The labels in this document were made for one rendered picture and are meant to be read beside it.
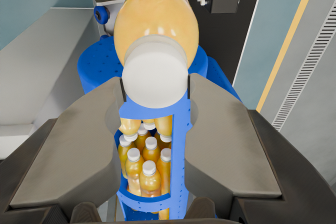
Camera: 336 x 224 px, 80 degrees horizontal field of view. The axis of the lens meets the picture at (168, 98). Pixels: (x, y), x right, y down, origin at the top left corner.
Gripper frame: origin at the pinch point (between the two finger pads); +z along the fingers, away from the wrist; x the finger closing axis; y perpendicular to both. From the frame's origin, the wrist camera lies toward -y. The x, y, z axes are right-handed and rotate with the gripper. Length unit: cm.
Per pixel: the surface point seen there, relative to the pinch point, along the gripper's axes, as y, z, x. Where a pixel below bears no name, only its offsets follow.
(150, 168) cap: 44, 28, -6
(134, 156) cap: 43, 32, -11
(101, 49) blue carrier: 9.4, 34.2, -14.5
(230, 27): 32, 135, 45
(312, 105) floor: 132, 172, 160
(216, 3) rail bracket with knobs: 2.2, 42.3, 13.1
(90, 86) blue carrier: 11.9, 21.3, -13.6
